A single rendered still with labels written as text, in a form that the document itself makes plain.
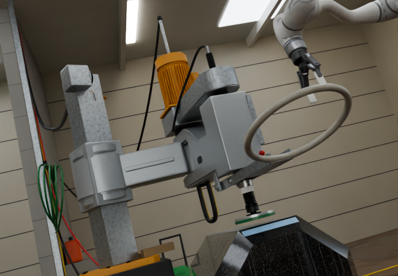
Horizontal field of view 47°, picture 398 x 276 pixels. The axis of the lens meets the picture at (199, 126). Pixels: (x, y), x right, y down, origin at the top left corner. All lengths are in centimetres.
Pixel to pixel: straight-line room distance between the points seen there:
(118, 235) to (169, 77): 111
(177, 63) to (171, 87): 18
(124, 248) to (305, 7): 183
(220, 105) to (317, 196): 606
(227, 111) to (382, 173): 677
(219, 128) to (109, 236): 102
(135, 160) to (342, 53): 689
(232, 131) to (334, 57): 696
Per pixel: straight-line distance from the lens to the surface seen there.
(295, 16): 198
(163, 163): 304
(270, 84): 859
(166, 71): 321
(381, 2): 239
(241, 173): 238
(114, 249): 296
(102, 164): 296
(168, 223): 767
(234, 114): 248
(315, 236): 246
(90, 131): 307
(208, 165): 269
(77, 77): 307
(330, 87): 182
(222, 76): 251
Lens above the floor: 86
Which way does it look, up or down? 12 degrees up
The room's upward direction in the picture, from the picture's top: 15 degrees counter-clockwise
